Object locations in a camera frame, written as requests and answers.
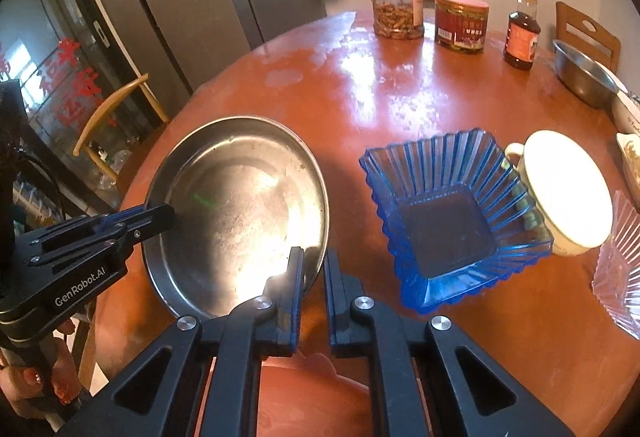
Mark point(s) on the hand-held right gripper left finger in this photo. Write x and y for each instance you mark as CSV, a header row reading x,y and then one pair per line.
x,y
296,297

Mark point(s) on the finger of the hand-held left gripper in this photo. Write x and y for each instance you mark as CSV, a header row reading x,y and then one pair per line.
x,y
145,217
100,249

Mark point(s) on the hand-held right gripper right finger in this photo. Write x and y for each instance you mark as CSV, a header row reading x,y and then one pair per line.
x,y
337,307

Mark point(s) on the round metal pan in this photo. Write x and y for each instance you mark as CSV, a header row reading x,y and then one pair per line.
x,y
235,197

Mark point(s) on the blue glass square bowl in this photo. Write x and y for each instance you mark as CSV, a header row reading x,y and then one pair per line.
x,y
445,227

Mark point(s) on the clear ribbed glass bowl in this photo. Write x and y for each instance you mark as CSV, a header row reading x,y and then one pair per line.
x,y
622,277

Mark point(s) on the person's left hand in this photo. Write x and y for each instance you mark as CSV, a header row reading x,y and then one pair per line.
x,y
55,384

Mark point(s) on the wooden chair with curved armrest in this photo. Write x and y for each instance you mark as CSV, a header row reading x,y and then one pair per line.
x,y
107,112

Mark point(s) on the glass door with red decals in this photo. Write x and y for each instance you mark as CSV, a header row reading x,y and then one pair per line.
x,y
75,67

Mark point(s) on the clear jar with black lid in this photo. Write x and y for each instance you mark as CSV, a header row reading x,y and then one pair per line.
x,y
397,7

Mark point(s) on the jar with red lid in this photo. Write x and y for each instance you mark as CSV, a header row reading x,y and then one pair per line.
x,y
460,24

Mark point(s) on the brown sauce bottle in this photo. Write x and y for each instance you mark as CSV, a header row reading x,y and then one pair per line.
x,y
521,39

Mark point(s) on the white dish of dried food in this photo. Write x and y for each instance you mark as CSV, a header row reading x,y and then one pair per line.
x,y
631,162

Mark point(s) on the stainless steel bowl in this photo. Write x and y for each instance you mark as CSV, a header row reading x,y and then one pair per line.
x,y
585,77

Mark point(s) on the wooden chair with carved back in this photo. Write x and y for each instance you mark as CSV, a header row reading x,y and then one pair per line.
x,y
587,29

